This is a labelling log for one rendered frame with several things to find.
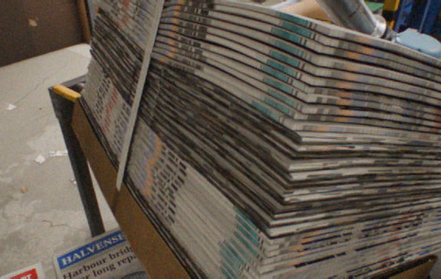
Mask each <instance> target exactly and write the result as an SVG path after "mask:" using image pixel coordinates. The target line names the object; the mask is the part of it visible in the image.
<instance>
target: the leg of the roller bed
mask: <svg viewBox="0 0 441 279"><path fill-rule="evenodd" d="M72 120H73V118H71V119H68V120H65V121H64V122H63V121H61V120H59V119H58V122H59V125H60V130H61V132H62V135H63V138H64V144H65V146H66V150H67V155H68V157H69V160H71V166H72V169H73V172H74V176H75V180H76V183H77V186H78V190H79V194H80V196H81V202H82V205H83V208H84V213H85V215H86V219H87V222H88V225H89V227H90V230H91V235H92V238H93V237H95V236H98V235H100V234H102V233H105V227H104V224H103V221H102V214H101V211H100V208H99V205H98V199H97V195H96V192H95V188H93V184H92V179H91V173H90V170H89V167H88V162H87V158H86V156H85V155H84V151H83V150H82V148H81V144H80V143H79V140H78V137H77V135H76V133H75V131H74V128H73V126H72Z"/></svg>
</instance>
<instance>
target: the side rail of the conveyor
mask: <svg viewBox="0 0 441 279"><path fill-rule="evenodd" d="M86 80H87V79H86V76H85V74H84V75H81V76H79V77H76V78H73V79H70V80H68V81H66V82H63V83H61V84H59V85H61V86H63V87H66V88H69V89H71V90H72V91H73V90H74V87H75V86H76V85H77V84H86ZM52 87H53V86H52ZM52 87H49V88H48V91H49V94H50V99H51V102H52V106H53V110H54V113H55V116H56V118H58V119H59V120H61V121H63V122H64V121H65V120H68V119H71V118H73V114H74V105H75V103H74V102H73V101H71V100H70V99H68V98H65V97H63V96H61V95H59V94H57V93H56V92H54V91H53V89H52Z"/></svg>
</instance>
